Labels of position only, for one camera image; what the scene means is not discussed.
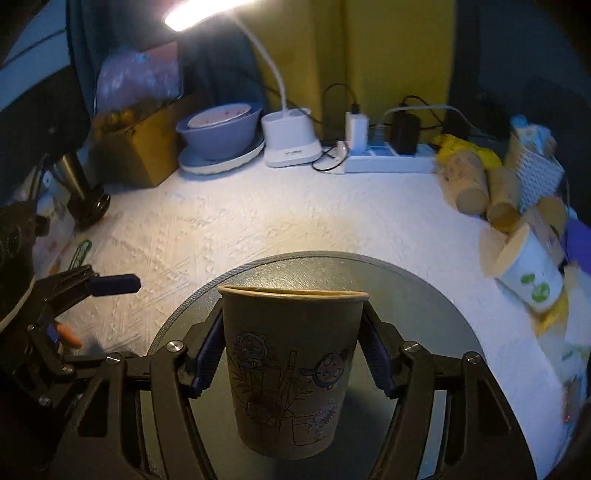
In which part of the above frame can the white power strip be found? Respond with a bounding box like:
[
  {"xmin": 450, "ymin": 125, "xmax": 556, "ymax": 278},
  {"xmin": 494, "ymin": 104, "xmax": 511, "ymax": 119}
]
[{"xmin": 344, "ymin": 140, "xmax": 440, "ymax": 175}]

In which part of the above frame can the brown printed paper cup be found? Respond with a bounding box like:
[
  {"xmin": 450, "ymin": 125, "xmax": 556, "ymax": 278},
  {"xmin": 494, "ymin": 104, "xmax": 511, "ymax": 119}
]
[{"xmin": 217, "ymin": 285, "xmax": 370, "ymax": 461}]

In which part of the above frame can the white woven basket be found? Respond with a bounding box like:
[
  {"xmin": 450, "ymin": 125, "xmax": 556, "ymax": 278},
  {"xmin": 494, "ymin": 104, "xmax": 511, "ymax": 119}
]
[{"xmin": 505, "ymin": 130, "xmax": 567, "ymax": 209}]

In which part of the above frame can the black cable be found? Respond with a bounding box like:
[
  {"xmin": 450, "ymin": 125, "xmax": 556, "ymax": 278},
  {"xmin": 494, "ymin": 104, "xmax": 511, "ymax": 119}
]
[{"xmin": 311, "ymin": 83, "xmax": 359, "ymax": 174}]

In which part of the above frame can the metal tumbler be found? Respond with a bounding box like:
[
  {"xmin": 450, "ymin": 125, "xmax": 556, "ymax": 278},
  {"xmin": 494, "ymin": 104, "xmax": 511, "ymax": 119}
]
[{"xmin": 52, "ymin": 151, "xmax": 112, "ymax": 230}]

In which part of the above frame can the pale blue plate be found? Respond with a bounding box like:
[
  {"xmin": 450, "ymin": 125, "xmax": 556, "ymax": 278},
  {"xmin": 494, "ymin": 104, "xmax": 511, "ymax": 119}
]
[{"xmin": 178, "ymin": 136, "xmax": 267, "ymax": 175}]

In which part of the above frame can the clear plastic bag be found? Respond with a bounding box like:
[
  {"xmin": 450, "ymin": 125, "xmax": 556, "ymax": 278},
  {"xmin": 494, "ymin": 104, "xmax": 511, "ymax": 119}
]
[{"xmin": 95, "ymin": 41, "xmax": 182, "ymax": 117}]

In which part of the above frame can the white green-printed paper cup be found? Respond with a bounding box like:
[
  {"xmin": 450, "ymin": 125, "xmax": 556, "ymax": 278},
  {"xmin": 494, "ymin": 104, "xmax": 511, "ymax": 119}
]
[{"xmin": 479, "ymin": 225, "xmax": 565, "ymax": 315}]

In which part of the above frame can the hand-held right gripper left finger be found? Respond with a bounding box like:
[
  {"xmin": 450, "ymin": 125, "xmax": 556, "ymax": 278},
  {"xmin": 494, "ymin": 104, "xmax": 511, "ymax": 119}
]
[{"xmin": 60, "ymin": 300, "xmax": 227, "ymax": 480}]

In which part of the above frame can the grey-blue bowl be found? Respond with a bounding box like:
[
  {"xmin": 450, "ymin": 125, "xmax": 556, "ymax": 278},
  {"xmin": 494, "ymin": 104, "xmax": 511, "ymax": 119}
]
[{"xmin": 175, "ymin": 104, "xmax": 263, "ymax": 160}]

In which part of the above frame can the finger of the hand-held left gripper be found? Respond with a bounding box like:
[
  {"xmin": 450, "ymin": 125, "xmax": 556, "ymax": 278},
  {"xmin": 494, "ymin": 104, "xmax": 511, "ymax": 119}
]
[
  {"xmin": 17, "ymin": 322, "xmax": 78, "ymax": 408},
  {"xmin": 36, "ymin": 264, "xmax": 142, "ymax": 320}
]

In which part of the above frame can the white desk lamp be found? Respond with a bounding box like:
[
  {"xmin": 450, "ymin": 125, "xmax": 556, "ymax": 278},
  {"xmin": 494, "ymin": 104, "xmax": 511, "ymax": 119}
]
[{"xmin": 163, "ymin": 0, "xmax": 323, "ymax": 168}]

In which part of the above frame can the yellow curtain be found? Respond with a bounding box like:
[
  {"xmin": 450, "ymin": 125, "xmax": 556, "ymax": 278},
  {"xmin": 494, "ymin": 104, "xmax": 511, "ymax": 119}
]
[{"xmin": 252, "ymin": 0, "xmax": 451, "ymax": 145}]

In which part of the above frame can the white cable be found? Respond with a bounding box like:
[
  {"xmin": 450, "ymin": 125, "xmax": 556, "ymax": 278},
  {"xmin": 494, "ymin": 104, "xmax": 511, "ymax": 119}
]
[{"xmin": 383, "ymin": 104, "xmax": 477, "ymax": 134}]

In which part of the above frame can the yellow plastic packet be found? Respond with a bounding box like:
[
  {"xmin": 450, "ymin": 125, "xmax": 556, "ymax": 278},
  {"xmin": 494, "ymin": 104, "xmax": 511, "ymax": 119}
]
[{"xmin": 433, "ymin": 133, "xmax": 502, "ymax": 172}]

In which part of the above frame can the cardboard box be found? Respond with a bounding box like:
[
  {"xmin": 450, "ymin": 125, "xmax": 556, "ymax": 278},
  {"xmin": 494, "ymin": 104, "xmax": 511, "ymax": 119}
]
[{"xmin": 89, "ymin": 93, "xmax": 205, "ymax": 188}]

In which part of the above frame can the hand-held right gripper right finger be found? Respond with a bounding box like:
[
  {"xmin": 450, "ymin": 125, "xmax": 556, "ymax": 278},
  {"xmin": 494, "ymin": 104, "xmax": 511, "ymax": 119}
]
[{"xmin": 358, "ymin": 300, "xmax": 539, "ymax": 480}]

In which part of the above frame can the white charger plug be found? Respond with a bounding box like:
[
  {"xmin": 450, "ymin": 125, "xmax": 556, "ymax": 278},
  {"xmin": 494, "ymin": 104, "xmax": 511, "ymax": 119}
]
[{"xmin": 346, "ymin": 103, "xmax": 369, "ymax": 151}]

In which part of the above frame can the blue cloth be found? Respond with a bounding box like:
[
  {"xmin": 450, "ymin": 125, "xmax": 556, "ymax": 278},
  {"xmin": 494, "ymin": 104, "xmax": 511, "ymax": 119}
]
[{"xmin": 565, "ymin": 219, "xmax": 591, "ymax": 265}]

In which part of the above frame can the round dark grey tray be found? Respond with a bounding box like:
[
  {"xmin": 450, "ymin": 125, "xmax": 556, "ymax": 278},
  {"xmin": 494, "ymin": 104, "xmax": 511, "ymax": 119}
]
[{"xmin": 141, "ymin": 251, "xmax": 539, "ymax": 480}]

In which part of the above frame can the black power adapter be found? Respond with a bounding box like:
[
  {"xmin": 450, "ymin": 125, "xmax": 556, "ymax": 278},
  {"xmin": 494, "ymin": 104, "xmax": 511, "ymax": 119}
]
[{"xmin": 390, "ymin": 110, "xmax": 421, "ymax": 156}]

